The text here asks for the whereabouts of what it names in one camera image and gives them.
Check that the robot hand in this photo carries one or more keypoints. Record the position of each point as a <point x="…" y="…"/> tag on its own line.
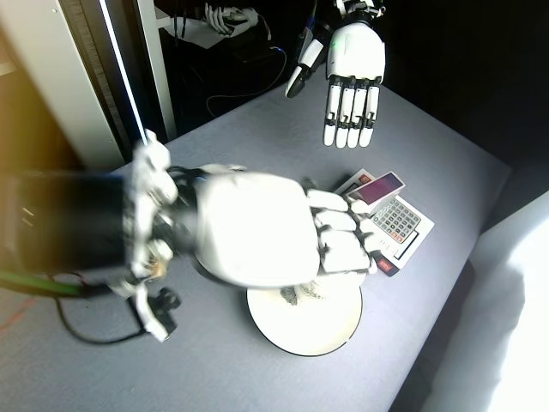
<point x="358" y="53"/>
<point x="257" y="227"/>

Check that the small purple-topped box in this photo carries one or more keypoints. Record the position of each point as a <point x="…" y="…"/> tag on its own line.
<point x="381" y="189"/>

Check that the white plate dark rim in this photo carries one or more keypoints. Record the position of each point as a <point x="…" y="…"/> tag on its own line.
<point x="309" y="326"/>

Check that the spare white robot hand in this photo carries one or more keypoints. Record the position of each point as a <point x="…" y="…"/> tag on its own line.
<point x="223" y="17"/>

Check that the white calculator box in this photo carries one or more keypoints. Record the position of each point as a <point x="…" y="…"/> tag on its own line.
<point x="403" y="227"/>

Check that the white paper sheet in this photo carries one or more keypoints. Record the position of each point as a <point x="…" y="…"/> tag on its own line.
<point x="197" y="36"/>

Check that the white cabinet panel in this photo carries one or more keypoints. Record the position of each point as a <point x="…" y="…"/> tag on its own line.
<point x="51" y="64"/>

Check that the black wrist camera white bracket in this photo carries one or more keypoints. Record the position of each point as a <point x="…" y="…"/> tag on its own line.
<point x="158" y="313"/>

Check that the white cabinet post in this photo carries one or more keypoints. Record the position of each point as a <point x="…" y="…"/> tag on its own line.
<point x="154" y="51"/>

